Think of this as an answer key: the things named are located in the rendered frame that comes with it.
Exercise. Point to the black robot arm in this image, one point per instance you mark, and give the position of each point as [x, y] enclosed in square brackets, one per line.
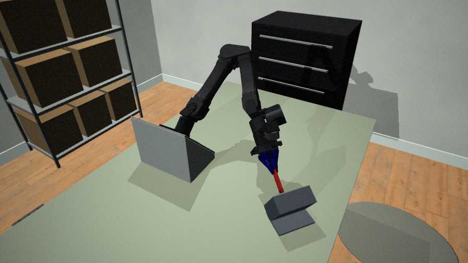
[231, 57]

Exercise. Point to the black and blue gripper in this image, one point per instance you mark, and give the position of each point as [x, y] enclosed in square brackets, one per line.
[268, 155]

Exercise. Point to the red peg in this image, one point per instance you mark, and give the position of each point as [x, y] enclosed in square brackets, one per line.
[277, 180]

